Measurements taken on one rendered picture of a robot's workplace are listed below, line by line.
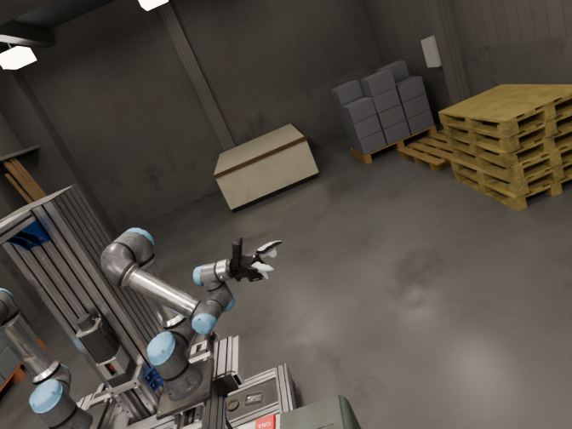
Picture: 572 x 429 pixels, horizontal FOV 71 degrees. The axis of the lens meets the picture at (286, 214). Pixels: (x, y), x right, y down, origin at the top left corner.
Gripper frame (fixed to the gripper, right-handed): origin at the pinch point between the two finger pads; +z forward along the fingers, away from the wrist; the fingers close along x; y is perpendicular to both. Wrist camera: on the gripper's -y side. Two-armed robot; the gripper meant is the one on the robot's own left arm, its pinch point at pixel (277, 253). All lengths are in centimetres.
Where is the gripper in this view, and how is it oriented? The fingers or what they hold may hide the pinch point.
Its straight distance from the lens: 138.9
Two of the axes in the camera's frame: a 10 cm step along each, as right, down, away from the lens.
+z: 9.0, -2.5, -3.7
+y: 4.0, 8.0, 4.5
